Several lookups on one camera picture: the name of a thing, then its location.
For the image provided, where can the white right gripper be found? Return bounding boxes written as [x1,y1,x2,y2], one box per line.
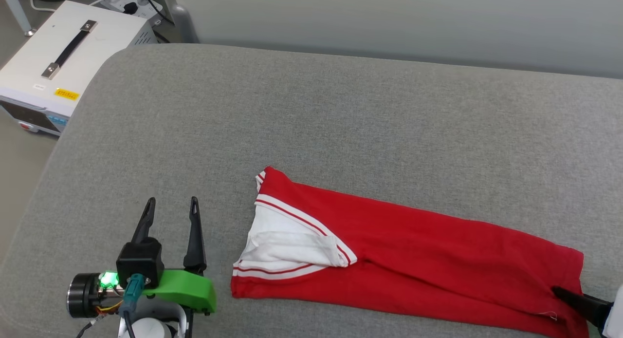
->
[552,284,623,338]

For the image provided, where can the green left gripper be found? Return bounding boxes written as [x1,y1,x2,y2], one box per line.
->
[131,197,218,315]

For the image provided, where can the red and white jersey garment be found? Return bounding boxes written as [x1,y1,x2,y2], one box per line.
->
[230,166,590,338]

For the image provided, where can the black cylindrical left gripper motor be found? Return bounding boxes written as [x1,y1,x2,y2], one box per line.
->
[67,272,120,319]

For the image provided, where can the white power supply box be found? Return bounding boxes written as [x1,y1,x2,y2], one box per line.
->
[0,0,159,137]

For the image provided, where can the white metal table leg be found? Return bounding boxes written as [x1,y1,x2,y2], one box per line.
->
[0,0,37,37]

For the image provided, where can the teal left camera connector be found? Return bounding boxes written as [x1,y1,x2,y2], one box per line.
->
[122,273,147,313]

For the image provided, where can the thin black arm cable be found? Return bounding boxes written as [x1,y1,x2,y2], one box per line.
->
[74,313,109,338]

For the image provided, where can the grey metal frame leg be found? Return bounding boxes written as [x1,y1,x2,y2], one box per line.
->
[158,0,201,44]

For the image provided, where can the black power cable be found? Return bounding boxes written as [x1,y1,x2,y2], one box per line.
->
[132,0,174,25]

